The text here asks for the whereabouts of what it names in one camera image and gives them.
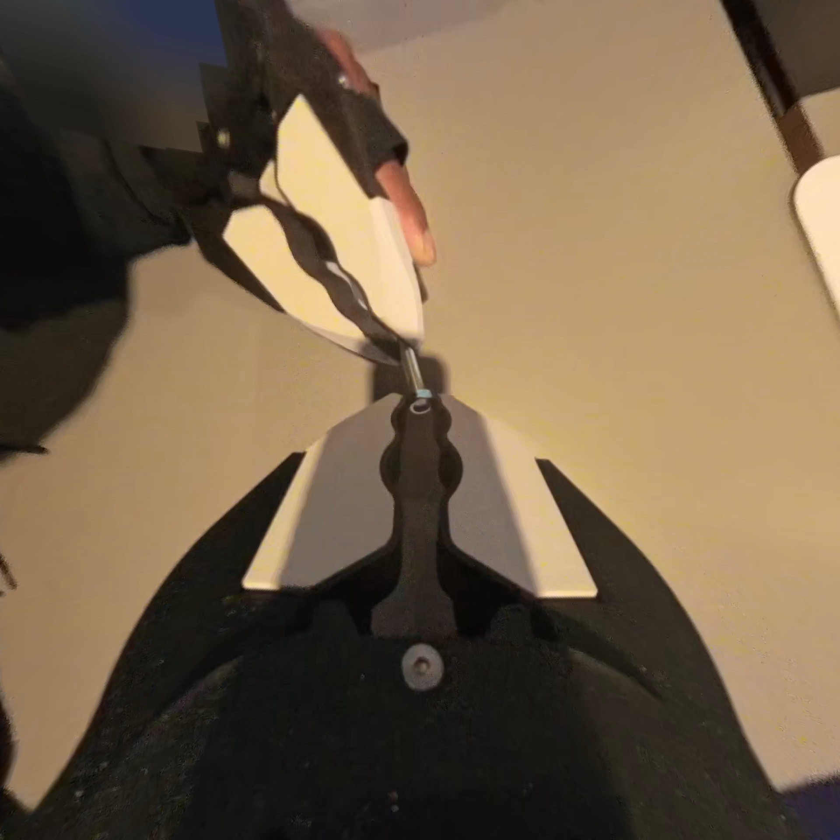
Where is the person's left hand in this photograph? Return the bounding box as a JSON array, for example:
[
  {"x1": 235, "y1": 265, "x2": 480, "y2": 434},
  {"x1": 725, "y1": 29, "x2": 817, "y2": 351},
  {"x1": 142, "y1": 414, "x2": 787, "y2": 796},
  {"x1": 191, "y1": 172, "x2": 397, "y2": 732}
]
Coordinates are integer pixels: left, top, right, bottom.
[{"x1": 315, "y1": 29, "x2": 437, "y2": 269}]

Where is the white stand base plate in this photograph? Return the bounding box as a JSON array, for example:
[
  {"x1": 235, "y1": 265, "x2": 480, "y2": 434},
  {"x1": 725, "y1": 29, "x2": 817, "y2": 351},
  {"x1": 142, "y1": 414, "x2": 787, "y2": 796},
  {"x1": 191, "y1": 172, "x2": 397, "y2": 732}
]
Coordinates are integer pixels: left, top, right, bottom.
[{"x1": 793, "y1": 156, "x2": 840, "y2": 316}]

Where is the silver metal bolt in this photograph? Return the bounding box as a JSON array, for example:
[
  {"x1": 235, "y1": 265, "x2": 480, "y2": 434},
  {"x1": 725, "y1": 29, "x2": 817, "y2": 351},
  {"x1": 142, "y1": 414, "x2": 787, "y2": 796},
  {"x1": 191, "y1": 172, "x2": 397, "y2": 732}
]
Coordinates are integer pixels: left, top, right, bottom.
[{"x1": 402, "y1": 346, "x2": 435, "y2": 416}]

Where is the black desk mat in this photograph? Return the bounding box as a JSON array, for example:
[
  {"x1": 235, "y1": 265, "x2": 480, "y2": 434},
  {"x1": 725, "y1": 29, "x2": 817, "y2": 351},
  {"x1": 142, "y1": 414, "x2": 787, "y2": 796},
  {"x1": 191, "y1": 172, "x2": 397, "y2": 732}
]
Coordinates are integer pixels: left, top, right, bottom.
[{"x1": 722, "y1": 0, "x2": 840, "y2": 175}]

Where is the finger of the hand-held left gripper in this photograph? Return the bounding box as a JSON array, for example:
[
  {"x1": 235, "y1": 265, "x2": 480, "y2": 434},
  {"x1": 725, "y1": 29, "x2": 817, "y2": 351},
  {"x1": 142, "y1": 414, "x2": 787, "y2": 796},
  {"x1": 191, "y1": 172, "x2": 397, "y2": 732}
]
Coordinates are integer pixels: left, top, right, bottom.
[
  {"x1": 222, "y1": 203, "x2": 401, "y2": 367},
  {"x1": 274, "y1": 94, "x2": 427, "y2": 345}
]

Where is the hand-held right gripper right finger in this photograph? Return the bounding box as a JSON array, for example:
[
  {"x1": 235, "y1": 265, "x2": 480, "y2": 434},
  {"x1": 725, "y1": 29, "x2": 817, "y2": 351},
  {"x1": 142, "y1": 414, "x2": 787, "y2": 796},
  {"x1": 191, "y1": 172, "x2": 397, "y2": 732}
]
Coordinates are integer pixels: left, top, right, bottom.
[{"x1": 441, "y1": 392, "x2": 599, "y2": 599}]

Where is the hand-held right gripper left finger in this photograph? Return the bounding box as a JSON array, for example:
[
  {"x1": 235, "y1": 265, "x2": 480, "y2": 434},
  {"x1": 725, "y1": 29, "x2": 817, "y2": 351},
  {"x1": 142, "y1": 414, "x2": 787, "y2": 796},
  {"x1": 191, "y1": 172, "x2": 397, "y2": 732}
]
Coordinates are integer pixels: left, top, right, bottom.
[{"x1": 241, "y1": 392, "x2": 404, "y2": 592}]

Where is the person's left forearm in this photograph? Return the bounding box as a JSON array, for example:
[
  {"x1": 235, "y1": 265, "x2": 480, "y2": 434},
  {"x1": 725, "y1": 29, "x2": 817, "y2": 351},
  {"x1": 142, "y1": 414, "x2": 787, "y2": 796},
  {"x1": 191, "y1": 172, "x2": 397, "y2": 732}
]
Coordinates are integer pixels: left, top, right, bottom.
[{"x1": 0, "y1": 92, "x2": 198, "y2": 454}]

